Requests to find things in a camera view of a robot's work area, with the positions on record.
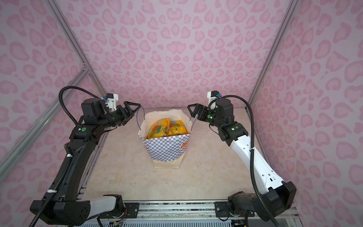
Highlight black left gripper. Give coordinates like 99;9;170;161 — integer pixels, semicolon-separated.
98;101;141;130

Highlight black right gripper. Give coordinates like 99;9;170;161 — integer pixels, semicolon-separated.
188;103;225;128

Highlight yellow candy snack bag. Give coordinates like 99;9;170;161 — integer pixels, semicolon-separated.
168;120;188;136

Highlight yellow chips bag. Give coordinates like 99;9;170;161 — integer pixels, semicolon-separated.
147;118;170;139

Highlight blue checkered paper bag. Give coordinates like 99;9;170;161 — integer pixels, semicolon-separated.
138;109;192;168

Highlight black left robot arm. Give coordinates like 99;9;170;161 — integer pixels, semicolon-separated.
30;98;141;227

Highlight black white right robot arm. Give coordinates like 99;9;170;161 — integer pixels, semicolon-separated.
188;95;297;227

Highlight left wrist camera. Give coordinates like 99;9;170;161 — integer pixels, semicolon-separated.
103;93;119;112

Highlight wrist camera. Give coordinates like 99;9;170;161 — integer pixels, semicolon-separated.
207;90;222;109
103;93;119;112

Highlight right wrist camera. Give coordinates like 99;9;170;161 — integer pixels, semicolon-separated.
207;90;222;109

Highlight left aluminium frame post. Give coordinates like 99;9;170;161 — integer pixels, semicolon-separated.
44;1;107;95

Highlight aluminium frame post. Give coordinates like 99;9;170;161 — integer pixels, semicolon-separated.
248;1;301;106
44;1;107;95

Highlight right aluminium frame post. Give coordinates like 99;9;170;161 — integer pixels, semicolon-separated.
248;1;301;106

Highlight left black cable conduit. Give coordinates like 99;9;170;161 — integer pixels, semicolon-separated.
28;86;98;227

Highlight black cable conduit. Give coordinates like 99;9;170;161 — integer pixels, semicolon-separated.
28;86;98;227
208;95;281;227

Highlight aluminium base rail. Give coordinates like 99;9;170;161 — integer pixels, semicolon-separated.
73;200;301;227

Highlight right black cable conduit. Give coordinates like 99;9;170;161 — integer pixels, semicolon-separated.
208;95;281;227

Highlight diagonal aluminium frame bar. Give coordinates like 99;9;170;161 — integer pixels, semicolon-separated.
0;67;90;182

